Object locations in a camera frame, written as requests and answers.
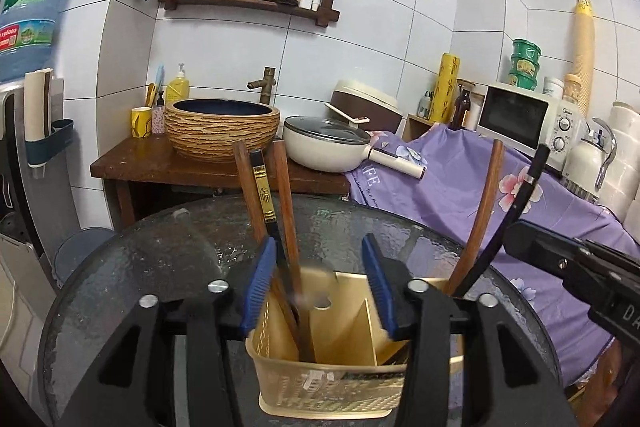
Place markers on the yellow roll of wrap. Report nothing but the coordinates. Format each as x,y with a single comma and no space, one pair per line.
445,85

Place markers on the black chopstick gold band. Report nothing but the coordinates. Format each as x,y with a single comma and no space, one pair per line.
527,188

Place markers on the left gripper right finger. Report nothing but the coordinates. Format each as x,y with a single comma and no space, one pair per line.
505,380

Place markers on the cream plastic utensil holder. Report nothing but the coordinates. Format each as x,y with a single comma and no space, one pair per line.
355,373

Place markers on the brown white rice cooker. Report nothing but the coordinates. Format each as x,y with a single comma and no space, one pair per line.
364,107

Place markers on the blue water jug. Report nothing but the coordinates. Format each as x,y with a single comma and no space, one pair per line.
27,35

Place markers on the white electric kettle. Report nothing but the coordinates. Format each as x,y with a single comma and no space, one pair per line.
587,163

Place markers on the yellow mug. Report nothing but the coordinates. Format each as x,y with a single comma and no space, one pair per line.
141,122

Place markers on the small patterned pump bottle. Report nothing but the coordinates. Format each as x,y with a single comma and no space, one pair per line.
158,115

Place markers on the black chopstick gold tip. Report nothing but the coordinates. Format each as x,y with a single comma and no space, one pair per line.
260,174

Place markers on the brass faucet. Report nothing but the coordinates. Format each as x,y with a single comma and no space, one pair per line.
265,85

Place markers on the stacked white paper bowls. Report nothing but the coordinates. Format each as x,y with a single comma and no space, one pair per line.
620,189

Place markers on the white microwave oven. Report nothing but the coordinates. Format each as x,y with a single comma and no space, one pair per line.
523,119

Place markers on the grey trash bin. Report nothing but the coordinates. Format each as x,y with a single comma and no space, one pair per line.
74,250

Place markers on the woven pattern basin sink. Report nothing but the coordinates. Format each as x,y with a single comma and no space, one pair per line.
205,129

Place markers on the yellow soap dispenser bottle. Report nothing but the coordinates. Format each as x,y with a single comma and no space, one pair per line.
179,88

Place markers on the light brown wooden chopstick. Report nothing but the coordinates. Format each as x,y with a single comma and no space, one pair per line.
472,246

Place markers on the dark wooden counter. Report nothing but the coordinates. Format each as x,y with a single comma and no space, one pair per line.
154,160

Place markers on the water dispenser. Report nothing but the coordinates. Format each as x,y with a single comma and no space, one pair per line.
37,209

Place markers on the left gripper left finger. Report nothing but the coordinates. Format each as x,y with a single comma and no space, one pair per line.
131,382

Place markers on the cream frying pan with lid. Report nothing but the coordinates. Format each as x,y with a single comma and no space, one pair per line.
329,146

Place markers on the operator hand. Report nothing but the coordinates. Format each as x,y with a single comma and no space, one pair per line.
600,391

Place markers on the tall stack paper cups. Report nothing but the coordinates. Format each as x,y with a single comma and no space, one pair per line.
584,41

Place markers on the paper cup holder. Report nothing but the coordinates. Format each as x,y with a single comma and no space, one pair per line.
45,137

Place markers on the brown glass bottle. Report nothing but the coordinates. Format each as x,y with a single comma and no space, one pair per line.
461,107

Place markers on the green stacked containers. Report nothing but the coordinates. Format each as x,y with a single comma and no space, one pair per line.
524,64

